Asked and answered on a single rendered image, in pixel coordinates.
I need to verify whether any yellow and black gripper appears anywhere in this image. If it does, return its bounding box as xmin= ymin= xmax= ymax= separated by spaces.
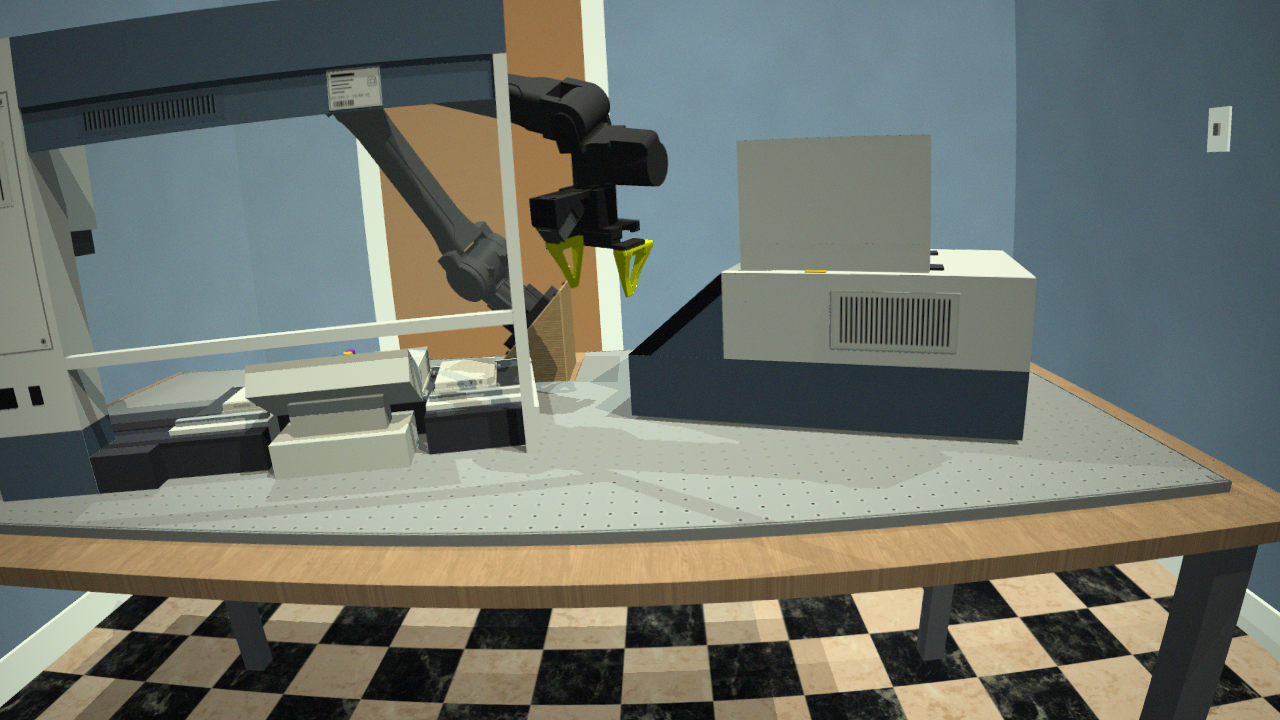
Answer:
xmin=545 ymin=181 xmax=653 ymax=297

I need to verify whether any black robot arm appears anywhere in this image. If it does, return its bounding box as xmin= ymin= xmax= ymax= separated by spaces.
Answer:
xmin=508 ymin=73 xmax=668 ymax=329

